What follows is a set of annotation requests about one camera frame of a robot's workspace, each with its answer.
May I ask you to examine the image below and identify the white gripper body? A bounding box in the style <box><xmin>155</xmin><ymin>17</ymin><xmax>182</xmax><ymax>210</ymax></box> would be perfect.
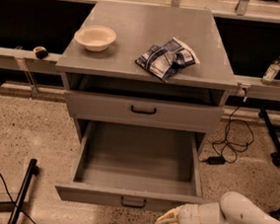
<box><xmin>176</xmin><ymin>204</ymin><xmax>201</xmax><ymax>224</ymax></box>

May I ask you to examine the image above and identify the grey drawer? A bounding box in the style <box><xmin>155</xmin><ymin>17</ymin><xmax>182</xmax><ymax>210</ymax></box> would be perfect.
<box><xmin>55</xmin><ymin>121</ymin><xmax>206</xmax><ymax>212</ymax></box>
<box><xmin>64</xmin><ymin>91</ymin><xmax>223</xmax><ymax>133</ymax></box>

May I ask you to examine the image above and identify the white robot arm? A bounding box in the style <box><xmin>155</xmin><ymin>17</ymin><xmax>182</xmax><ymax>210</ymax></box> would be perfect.
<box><xmin>155</xmin><ymin>191</ymin><xmax>280</xmax><ymax>224</ymax></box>

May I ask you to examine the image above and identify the black wheeled stand right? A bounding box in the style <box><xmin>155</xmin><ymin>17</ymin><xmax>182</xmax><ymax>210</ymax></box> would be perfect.
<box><xmin>258</xmin><ymin>108</ymin><xmax>280</xmax><ymax>222</ymax></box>

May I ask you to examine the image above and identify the black stand leg left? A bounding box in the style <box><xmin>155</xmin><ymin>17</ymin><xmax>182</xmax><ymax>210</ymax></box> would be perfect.
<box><xmin>0</xmin><ymin>158</ymin><xmax>39</xmax><ymax>224</ymax></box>

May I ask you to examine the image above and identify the crumpled blue white chip bag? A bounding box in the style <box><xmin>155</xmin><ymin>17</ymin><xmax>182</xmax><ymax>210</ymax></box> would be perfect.
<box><xmin>135</xmin><ymin>37</ymin><xmax>200</xmax><ymax>82</ymax></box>

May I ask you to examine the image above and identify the clear plastic bottle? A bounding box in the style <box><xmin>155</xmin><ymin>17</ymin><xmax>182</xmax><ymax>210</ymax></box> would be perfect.
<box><xmin>261</xmin><ymin>56</ymin><xmax>280</xmax><ymax>85</ymax></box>

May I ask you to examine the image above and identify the white ceramic bowl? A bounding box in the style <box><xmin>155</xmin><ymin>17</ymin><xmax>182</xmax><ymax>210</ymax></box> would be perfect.
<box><xmin>74</xmin><ymin>26</ymin><xmax>116</xmax><ymax>52</ymax></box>

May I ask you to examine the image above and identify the small dark round object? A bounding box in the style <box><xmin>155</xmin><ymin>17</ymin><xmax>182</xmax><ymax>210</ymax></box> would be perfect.
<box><xmin>33</xmin><ymin>46</ymin><xmax>48</xmax><ymax>59</ymax></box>

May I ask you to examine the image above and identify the black power cable with adapter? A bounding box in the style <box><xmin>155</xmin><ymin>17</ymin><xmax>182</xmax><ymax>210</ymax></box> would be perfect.
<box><xmin>201</xmin><ymin>88</ymin><xmax>259</xmax><ymax>170</ymax></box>

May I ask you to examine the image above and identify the grey rail right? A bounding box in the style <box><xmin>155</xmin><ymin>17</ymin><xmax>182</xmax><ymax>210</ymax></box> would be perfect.
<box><xmin>230</xmin><ymin>75</ymin><xmax>280</xmax><ymax>102</ymax></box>

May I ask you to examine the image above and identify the grey rail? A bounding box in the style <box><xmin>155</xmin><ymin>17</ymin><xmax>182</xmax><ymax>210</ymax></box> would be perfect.
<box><xmin>230</xmin><ymin>75</ymin><xmax>280</xmax><ymax>102</ymax></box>
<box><xmin>0</xmin><ymin>47</ymin><xmax>61</xmax><ymax>74</ymax></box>

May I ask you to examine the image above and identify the grey rail left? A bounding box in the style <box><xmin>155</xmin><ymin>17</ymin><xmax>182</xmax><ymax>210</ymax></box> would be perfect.
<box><xmin>0</xmin><ymin>47</ymin><xmax>61</xmax><ymax>74</ymax></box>

